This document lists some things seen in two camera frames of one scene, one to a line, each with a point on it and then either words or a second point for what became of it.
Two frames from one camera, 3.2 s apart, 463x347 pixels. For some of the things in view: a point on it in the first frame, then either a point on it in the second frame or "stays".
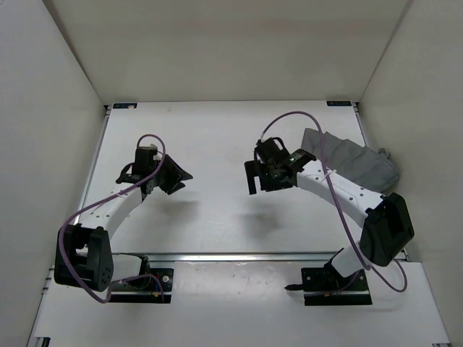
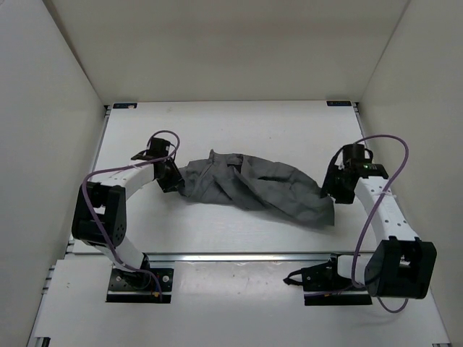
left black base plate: (150, 292) stays
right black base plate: (325, 286) stays
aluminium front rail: (232, 256) stays
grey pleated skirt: (370, 167) to (267, 184)
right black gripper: (256, 168) to (328, 188)
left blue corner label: (125, 105) stays
